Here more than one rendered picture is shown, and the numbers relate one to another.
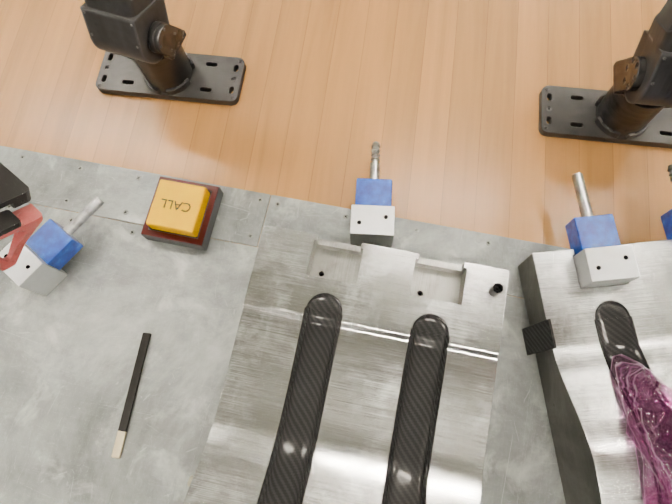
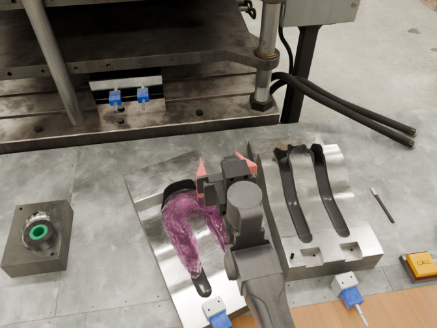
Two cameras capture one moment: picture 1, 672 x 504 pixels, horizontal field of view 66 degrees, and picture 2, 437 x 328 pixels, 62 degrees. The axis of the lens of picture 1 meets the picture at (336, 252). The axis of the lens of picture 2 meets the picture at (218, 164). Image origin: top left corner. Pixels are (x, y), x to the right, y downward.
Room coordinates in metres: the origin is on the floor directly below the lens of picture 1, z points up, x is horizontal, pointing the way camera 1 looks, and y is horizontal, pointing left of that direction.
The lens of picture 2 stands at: (0.40, -0.54, 1.77)
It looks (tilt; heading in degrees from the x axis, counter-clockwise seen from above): 48 degrees down; 151
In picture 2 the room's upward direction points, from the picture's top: straight up
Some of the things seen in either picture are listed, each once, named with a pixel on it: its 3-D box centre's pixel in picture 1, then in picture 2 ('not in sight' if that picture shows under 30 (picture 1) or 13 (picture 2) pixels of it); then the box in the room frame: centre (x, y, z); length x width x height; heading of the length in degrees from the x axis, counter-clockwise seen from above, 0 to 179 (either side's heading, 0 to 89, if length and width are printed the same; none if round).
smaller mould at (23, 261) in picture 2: not in sight; (40, 237); (-0.33, -0.73, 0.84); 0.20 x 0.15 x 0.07; 160
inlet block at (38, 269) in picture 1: (60, 238); not in sight; (0.25, 0.33, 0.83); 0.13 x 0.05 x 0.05; 132
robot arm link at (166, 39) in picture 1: (141, 31); not in sight; (0.47, 0.19, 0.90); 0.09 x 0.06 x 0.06; 63
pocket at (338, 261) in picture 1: (336, 263); (349, 253); (0.15, 0.00, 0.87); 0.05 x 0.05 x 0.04; 70
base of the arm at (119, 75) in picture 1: (162, 59); not in sight; (0.48, 0.19, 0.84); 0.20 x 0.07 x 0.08; 74
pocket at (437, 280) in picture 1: (436, 282); (311, 259); (0.12, -0.10, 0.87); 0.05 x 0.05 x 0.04; 70
